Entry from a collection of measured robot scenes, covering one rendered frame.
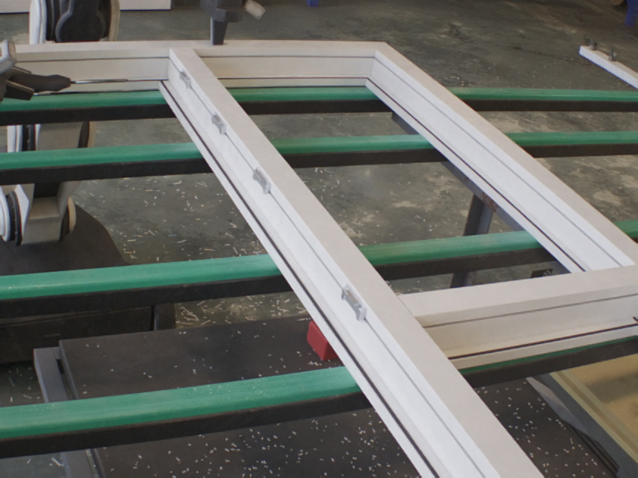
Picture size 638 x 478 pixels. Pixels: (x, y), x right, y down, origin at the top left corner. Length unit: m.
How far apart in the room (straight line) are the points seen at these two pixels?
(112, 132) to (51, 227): 1.28
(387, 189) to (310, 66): 1.69
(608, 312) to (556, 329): 0.08
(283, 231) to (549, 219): 0.42
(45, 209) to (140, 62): 0.75
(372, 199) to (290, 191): 2.14
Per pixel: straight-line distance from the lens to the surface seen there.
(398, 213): 3.32
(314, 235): 1.15
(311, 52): 1.81
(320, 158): 1.57
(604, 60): 2.55
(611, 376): 1.59
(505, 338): 1.14
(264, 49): 1.77
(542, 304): 1.14
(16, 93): 1.53
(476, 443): 0.88
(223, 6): 1.69
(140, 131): 3.66
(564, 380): 1.57
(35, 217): 2.35
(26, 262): 2.48
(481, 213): 1.71
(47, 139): 2.12
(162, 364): 1.46
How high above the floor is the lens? 1.49
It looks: 28 degrees down
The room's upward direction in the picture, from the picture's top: 9 degrees clockwise
